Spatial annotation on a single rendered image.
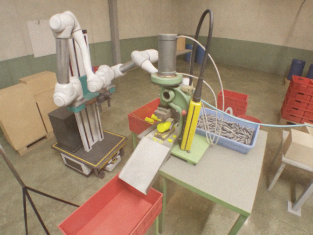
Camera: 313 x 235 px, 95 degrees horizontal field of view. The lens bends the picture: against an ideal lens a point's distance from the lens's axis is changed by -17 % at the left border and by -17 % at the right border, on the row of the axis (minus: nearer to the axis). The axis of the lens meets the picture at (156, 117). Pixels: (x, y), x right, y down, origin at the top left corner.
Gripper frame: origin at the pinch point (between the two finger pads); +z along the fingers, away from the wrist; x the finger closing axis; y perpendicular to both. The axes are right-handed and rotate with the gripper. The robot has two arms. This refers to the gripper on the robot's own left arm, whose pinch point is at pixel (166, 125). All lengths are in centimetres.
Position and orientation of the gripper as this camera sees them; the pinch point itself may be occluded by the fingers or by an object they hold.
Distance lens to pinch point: 135.5
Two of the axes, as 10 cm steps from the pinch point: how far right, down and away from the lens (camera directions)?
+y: -3.2, -4.9, -8.1
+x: 8.2, 2.9, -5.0
